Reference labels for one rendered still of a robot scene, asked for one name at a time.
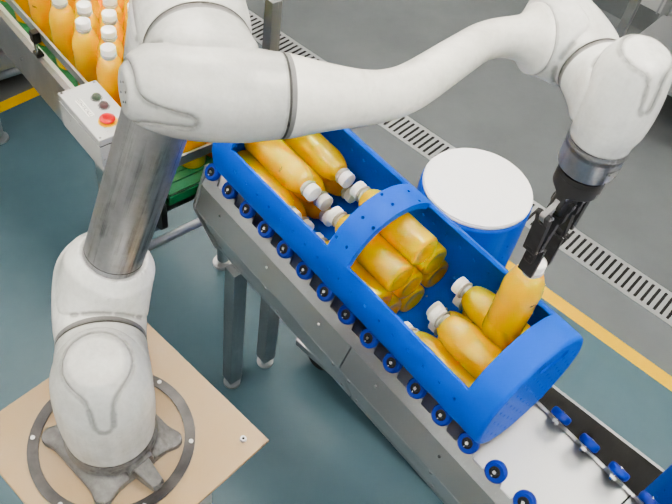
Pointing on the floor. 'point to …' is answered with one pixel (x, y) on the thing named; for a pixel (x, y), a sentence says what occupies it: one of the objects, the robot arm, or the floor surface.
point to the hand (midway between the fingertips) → (540, 253)
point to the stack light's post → (272, 24)
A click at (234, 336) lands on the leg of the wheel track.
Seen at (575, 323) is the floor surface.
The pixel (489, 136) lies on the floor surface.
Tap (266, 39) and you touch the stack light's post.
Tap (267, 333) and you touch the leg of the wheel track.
